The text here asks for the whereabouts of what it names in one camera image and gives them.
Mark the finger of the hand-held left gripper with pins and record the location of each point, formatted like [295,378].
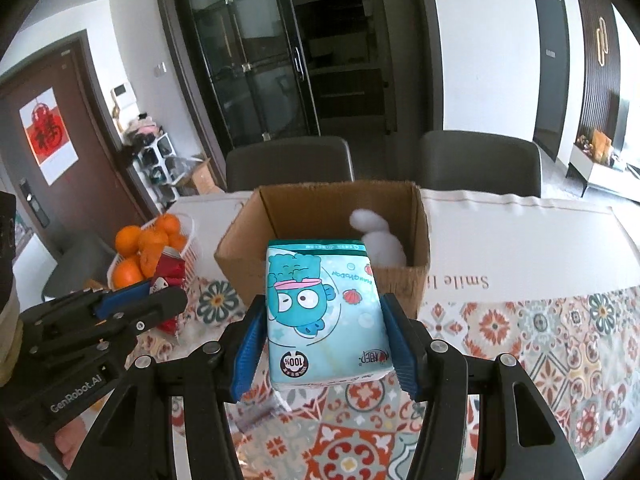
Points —
[122,299]
[160,302]

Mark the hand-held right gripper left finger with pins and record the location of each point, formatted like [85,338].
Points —
[247,355]

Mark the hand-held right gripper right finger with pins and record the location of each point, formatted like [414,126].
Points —
[402,350]

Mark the red snack packet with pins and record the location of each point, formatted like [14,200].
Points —
[170,265]

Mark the teal cartoon tissue pack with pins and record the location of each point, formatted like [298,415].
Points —
[325,320]

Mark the cardboard box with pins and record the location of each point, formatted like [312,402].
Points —
[235,265]

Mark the white plush toy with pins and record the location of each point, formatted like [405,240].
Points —
[385,250]

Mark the person's left hand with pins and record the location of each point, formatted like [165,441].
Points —
[67,442]

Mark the pink ribbed fruit basket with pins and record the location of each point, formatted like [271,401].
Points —
[190,255]

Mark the pile of oranges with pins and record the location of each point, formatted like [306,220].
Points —
[127,240]

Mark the grey dining chair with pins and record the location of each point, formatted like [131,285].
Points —
[287,162]
[477,160]
[75,262]

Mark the clear small packet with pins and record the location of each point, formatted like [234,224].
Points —
[255,415]

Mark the brown floor carton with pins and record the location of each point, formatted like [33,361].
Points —
[205,180]

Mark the black door lock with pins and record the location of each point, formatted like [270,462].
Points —
[34,202]

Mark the white shoe rack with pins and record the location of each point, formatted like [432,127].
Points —
[155,165]

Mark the grey plastic bag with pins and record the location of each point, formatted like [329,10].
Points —
[182,165]

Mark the pile of clothes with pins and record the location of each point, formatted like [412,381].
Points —
[142,129]

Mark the brown entrance door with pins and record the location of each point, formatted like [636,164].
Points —
[85,125]

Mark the red paper door poster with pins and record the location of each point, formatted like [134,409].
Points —
[47,135]

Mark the white intercom panel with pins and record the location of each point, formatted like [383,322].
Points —
[123,94]

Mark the white television cabinet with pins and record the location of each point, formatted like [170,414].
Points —
[600,175]

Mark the dark glass sliding door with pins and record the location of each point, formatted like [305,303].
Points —
[250,50]

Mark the yellow bag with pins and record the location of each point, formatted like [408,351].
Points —
[602,145]

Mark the dark interior door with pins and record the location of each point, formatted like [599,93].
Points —
[552,70]

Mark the white light switch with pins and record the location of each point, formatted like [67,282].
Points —
[160,68]

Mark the gold wall ornament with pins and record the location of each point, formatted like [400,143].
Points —
[601,42]

